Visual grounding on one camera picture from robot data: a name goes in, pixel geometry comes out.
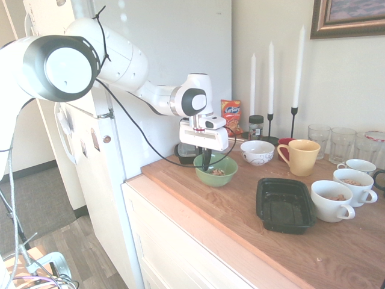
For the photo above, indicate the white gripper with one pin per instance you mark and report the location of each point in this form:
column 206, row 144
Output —
column 204, row 140

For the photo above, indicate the brown cereal flakes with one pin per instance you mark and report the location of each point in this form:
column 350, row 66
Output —
column 218, row 172

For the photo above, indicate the green ceramic bowl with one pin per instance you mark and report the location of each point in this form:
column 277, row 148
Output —
column 222, row 179

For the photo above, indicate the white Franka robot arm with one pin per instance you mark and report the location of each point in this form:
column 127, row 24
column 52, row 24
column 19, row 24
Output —
column 66, row 66

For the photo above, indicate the black container with clear lid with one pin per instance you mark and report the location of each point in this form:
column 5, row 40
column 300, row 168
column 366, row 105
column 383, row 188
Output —
column 185, row 155

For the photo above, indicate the orange snack bag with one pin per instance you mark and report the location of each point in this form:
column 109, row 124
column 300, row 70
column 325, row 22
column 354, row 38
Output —
column 232, row 116

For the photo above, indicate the white bowl with swirl print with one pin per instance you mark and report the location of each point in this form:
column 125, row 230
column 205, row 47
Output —
column 257, row 153

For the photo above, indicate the spice jar with black lid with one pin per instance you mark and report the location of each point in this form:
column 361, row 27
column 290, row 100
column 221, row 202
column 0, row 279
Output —
column 255, row 129

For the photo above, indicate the red ceramic mug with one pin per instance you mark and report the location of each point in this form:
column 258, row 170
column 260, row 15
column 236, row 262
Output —
column 284, row 143

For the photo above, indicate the shortest white taper candle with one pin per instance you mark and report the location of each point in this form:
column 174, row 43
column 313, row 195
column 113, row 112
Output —
column 253, row 84

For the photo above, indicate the white drawer cabinet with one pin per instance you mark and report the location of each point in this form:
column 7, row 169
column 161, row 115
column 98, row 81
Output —
column 168, row 241

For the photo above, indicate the black open plastic tray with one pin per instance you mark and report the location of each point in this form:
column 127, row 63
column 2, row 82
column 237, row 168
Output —
column 284, row 207

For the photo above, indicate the tall thin black candle holder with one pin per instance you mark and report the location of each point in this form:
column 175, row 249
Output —
column 294, row 120

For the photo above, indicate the yellow ceramic mug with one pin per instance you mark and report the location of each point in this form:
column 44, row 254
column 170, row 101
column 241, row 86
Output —
column 303, row 159

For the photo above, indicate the medium white taper candle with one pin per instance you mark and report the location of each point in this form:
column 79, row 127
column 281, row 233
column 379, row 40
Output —
column 271, row 78

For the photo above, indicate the clear glass tumbler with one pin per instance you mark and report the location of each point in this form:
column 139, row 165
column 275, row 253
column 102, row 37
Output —
column 343, row 146
column 319, row 141

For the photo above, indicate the tallest white taper candle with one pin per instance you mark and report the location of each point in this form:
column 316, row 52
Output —
column 298, row 66

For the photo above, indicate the white ceramic cup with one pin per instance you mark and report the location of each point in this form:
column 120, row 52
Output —
column 328, row 209
column 358, row 192
column 359, row 165

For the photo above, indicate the glass jar with red-checked lid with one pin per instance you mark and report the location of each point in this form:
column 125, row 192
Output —
column 373, row 150

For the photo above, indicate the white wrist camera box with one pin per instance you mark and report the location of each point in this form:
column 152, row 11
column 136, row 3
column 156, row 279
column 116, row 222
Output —
column 213, row 122

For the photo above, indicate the framed wall picture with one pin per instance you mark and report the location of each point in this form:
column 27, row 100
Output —
column 346, row 18

